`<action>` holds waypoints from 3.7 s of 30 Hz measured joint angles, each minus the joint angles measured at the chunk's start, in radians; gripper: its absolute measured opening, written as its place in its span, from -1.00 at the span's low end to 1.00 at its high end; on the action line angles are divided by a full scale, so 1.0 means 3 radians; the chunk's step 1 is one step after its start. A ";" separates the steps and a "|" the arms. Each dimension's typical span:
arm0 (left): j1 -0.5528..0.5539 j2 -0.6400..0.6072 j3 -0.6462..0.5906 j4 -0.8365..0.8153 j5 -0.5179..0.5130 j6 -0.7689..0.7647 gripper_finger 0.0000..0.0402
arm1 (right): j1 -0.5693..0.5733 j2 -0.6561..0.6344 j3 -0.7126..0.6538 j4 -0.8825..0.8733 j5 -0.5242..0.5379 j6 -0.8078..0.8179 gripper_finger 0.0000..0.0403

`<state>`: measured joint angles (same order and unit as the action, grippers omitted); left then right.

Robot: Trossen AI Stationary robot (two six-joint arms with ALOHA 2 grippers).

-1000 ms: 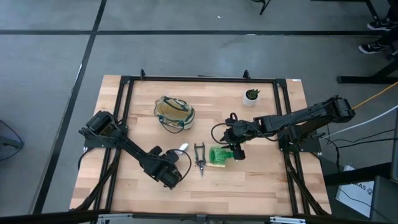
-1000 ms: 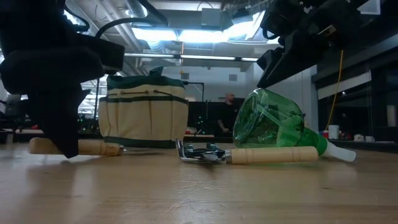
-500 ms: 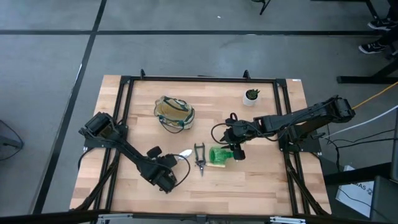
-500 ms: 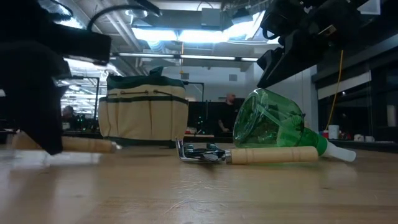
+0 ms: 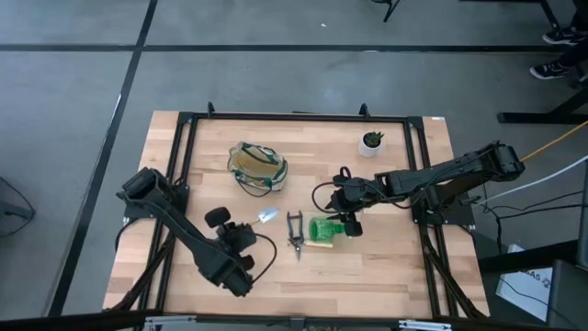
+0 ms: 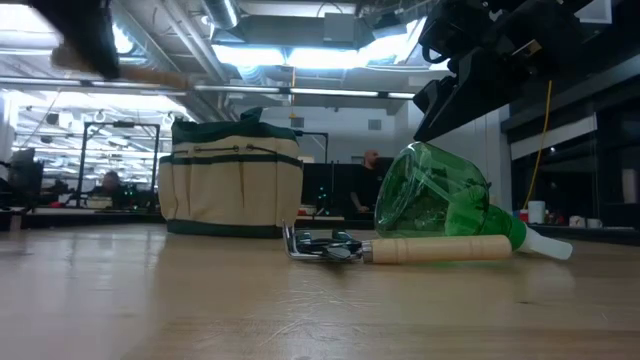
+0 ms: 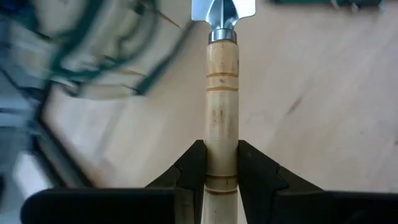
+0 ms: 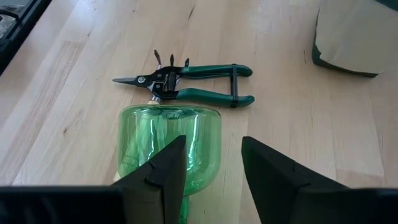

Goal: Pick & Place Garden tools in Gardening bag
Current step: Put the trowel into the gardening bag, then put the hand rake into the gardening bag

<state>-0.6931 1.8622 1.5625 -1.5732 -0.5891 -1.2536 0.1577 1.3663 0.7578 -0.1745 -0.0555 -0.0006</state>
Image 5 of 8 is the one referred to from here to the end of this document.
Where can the white cardboard box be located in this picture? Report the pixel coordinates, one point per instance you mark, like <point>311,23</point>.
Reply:
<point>523,285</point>

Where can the white potted succulent plant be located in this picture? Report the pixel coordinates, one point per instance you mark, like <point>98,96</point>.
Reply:
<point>369,148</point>

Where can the cream green gardening bag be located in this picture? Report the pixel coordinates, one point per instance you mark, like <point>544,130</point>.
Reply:
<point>257,167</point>

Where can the black desk base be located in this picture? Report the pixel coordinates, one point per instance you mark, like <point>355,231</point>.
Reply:
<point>542,117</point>

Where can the green plastic bag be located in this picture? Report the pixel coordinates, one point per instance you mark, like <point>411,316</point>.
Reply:
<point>324,229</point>

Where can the black pruning shears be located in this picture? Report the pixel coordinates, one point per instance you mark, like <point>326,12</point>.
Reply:
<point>295,239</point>

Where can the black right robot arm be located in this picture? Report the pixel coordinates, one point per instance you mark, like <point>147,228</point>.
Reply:
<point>436,177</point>

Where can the person's shoe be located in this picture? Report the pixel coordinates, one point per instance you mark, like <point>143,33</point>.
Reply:
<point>560,36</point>
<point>549,70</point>

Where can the black table frame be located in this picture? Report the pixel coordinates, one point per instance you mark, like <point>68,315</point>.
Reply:
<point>298,116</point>

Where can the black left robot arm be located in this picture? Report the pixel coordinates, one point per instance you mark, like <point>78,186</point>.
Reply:
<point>184,230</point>

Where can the silver metal bracket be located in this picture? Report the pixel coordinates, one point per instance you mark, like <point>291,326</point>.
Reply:
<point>425,325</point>
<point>170,322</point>

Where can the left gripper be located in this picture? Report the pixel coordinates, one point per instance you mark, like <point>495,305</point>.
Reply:
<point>234,236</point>

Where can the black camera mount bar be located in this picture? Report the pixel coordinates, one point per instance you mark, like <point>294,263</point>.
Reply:
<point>69,322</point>

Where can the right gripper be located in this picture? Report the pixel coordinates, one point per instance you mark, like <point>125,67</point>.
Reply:
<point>351,193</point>

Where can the black chair leg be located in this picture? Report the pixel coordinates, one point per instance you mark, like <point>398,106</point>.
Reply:
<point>390,7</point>

